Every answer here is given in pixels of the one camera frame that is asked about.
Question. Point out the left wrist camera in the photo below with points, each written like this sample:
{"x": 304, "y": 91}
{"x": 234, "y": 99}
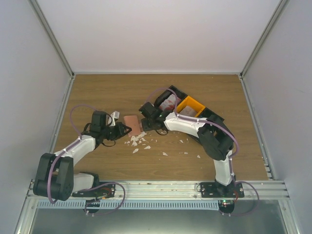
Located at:
{"x": 115, "y": 117}

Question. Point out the black bin red cards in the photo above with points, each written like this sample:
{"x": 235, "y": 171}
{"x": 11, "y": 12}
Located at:
{"x": 167, "y": 92}

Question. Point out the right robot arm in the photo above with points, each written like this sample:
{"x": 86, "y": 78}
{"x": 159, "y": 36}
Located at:
{"x": 215, "y": 138}

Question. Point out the black bin teal cards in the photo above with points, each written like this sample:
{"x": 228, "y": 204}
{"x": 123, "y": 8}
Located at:
{"x": 207, "y": 113}

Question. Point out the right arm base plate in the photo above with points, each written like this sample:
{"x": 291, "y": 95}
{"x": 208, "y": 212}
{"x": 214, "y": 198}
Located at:
{"x": 216, "y": 189}

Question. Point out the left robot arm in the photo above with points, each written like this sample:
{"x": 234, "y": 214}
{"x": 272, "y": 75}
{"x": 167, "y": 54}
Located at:
{"x": 55, "y": 178}

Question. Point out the grey cable duct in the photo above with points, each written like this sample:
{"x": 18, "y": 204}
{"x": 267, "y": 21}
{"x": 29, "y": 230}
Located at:
{"x": 134, "y": 204}

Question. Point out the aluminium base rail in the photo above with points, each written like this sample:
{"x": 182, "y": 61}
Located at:
{"x": 189, "y": 190}

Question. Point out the white debris pile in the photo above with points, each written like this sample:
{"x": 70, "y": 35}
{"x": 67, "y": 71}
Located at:
{"x": 137, "y": 142}

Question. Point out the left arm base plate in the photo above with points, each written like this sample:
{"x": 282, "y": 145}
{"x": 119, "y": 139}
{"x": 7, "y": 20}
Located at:
{"x": 103, "y": 192}

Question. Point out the yellow bin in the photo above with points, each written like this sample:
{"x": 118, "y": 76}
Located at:
{"x": 190, "y": 102}

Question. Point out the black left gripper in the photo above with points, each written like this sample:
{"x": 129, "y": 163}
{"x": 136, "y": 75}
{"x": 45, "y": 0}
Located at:
{"x": 120, "y": 126}

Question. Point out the red white card stack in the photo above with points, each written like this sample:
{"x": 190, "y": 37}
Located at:
{"x": 169, "y": 103}

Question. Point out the pink card holder wallet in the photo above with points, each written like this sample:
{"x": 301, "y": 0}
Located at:
{"x": 133, "y": 122}

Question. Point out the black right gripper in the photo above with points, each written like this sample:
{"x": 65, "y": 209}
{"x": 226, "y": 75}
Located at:
{"x": 146, "y": 127}

